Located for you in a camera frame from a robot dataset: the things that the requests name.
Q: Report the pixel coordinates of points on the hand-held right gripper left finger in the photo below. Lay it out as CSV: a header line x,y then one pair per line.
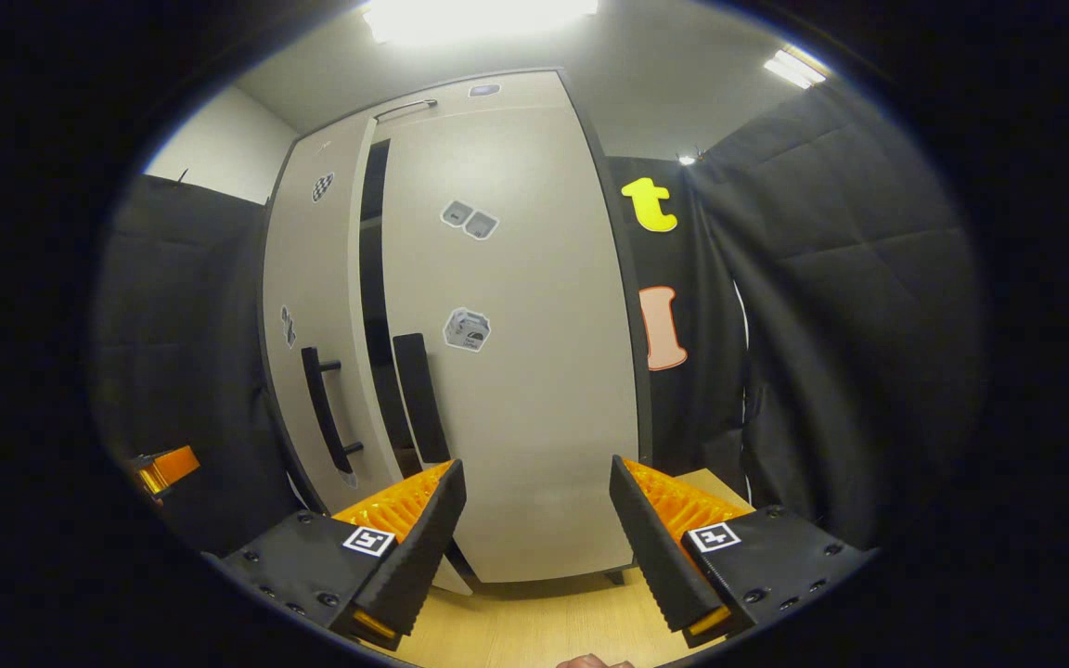
x,y
414,557

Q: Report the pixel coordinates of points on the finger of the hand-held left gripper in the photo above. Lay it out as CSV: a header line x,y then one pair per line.
x,y
173,464

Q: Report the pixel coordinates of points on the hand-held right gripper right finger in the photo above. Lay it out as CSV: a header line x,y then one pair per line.
x,y
655,557

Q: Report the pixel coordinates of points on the grey shoe cabinet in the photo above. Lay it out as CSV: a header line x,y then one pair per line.
x,y
372,278

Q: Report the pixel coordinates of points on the grey cabinet drawer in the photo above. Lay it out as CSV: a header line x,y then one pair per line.
x,y
534,93

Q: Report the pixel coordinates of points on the light wooden platform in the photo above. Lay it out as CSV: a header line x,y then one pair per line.
x,y
534,622

